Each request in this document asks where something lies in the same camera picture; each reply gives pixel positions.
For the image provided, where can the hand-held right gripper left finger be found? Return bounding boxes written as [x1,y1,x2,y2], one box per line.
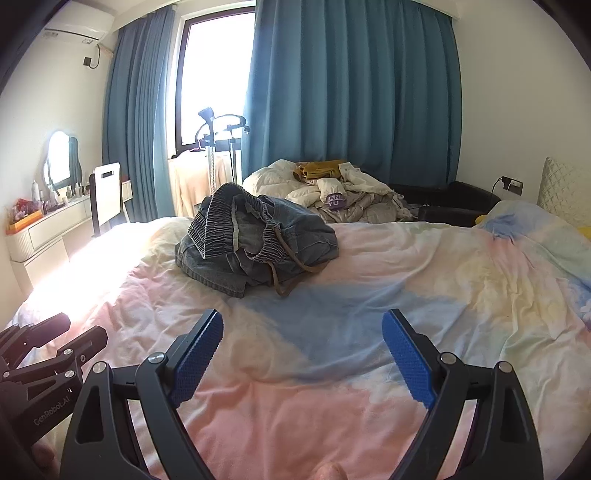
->
[59,308,225,480]

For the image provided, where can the white vanity desk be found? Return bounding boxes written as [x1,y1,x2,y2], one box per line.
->
[6,178,134,264]

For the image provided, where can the window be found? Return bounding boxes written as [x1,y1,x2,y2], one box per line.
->
[173,14,257,155]

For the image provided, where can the beige cloth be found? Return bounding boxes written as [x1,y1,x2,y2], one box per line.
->
[168,150,234,219]

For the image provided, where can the black sofa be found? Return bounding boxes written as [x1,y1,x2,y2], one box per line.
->
[390,181,502,228]

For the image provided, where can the mustard yellow garment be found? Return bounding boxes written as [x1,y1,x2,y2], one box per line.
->
[292,159,349,182]

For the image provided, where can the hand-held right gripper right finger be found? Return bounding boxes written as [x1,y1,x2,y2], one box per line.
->
[382,308,544,480]

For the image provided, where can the wavy vanity mirror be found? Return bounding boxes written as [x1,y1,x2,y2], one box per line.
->
[42,130,84,192]

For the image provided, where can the pile of white clothes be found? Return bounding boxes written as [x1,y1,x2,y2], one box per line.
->
[242,159,416,224]

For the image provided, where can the garment steamer stand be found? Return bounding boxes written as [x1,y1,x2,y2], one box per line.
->
[193,107,252,195]

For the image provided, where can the person's left hand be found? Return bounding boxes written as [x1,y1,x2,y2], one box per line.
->
[30,444,63,480]

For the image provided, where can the white chair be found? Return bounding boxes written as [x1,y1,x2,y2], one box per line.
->
[89,161,127,238]

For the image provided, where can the blue denim jeans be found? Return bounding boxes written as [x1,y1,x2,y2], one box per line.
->
[174,182,340,298]

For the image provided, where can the person's right hand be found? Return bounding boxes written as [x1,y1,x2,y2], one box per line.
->
[313,463,348,480]

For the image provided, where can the grey garment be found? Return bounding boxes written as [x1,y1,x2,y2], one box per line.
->
[305,189,402,224]

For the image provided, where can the cream quilted headboard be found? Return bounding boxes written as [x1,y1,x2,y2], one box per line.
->
[537,157,591,232]

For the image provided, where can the blue curtain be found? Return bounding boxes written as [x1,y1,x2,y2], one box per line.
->
[102,7,188,220]
[240,0,462,185]

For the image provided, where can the white air conditioner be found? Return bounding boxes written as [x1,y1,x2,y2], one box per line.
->
[44,0,114,44]

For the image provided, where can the pastel printed pillow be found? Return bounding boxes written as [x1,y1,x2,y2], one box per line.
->
[487,199,591,259]

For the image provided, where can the row of cosmetic bottles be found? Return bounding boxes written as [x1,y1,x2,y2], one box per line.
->
[30,178,90,208]

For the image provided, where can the pastel printed duvet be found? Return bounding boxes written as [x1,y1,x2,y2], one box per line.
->
[9,199,591,480]

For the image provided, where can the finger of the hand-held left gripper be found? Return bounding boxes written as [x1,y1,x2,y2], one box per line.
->
[0,313,70,372]
[9,327,108,402]

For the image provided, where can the orange box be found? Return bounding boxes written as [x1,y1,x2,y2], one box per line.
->
[6,215,44,234]

